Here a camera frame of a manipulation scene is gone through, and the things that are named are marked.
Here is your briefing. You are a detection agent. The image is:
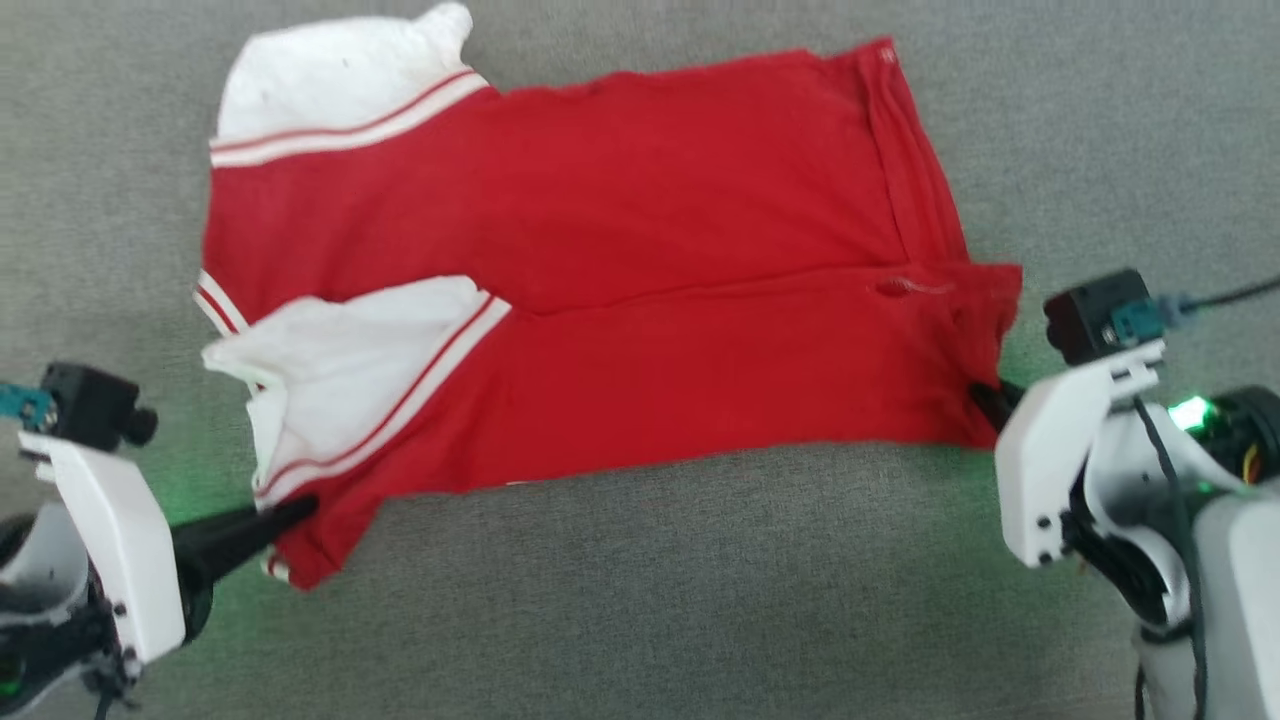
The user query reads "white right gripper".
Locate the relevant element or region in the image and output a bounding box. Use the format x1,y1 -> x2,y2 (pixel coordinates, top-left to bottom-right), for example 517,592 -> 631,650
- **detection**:
967,339 -> 1168,570

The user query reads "grey cable with teal plug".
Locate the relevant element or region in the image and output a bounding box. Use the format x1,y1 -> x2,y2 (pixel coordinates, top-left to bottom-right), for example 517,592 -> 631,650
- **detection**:
1103,274 -> 1280,348

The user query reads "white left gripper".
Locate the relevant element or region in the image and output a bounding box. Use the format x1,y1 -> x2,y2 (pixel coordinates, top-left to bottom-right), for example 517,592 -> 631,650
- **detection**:
19,431 -> 322,667

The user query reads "thin black twisted cable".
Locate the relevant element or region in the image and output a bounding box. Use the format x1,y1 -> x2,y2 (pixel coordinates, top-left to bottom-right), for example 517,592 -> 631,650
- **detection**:
1133,393 -> 1213,720

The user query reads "red and white garment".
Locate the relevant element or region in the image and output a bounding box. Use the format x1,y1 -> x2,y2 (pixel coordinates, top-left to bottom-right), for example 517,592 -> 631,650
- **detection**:
193,2 -> 1024,592

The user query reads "teal left camera plug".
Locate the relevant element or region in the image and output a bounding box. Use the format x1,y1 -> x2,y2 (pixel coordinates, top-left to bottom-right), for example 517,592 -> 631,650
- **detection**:
0,382 -> 58,423

